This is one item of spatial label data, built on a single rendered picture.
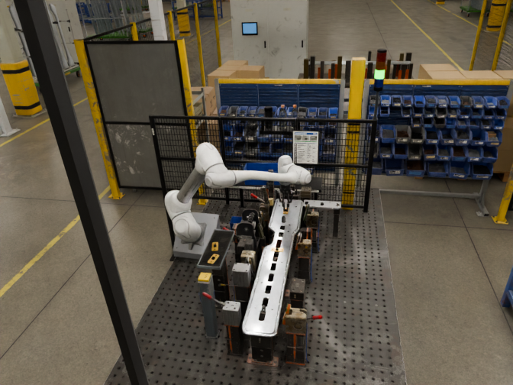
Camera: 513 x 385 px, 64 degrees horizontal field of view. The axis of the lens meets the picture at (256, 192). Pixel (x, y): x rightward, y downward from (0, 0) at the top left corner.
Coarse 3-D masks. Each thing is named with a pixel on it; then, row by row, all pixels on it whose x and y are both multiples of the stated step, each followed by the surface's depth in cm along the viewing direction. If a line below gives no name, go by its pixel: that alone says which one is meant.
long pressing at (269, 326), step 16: (272, 224) 297; (288, 224) 296; (288, 240) 279; (272, 256) 264; (288, 256) 264; (256, 272) 251; (272, 272) 251; (256, 288) 239; (272, 288) 239; (256, 304) 228; (272, 304) 227; (256, 320) 218; (272, 320) 217; (272, 336) 209
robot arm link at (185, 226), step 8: (176, 216) 296; (184, 216) 295; (192, 216) 302; (176, 224) 290; (184, 224) 289; (192, 224) 293; (176, 232) 290; (184, 232) 289; (192, 232) 293; (200, 232) 306; (184, 240) 298; (192, 240) 301
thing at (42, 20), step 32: (32, 0) 8; (32, 32) 8; (64, 96) 9; (64, 128) 9; (64, 160) 10; (96, 192) 10; (96, 224) 10; (96, 256) 11; (128, 320) 12; (128, 352) 13
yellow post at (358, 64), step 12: (360, 60) 301; (360, 72) 305; (360, 84) 309; (360, 96) 314; (348, 108) 325; (360, 108) 319; (348, 132) 330; (348, 156) 340; (348, 180) 351; (348, 192) 357
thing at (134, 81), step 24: (96, 48) 450; (120, 48) 444; (144, 48) 438; (168, 48) 433; (96, 72) 464; (120, 72) 457; (144, 72) 451; (168, 72) 446; (96, 96) 481; (120, 96) 473; (144, 96) 466; (168, 96) 460; (96, 120) 492; (120, 120) 489; (144, 120) 482; (168, 120) 476; (192, 120) 466; (120, 144) 506; (144, 144) 498; (192, 144) 482; (120, 168) 524; (144, 168) 516; (168, 168) 510; (120, 192) 547
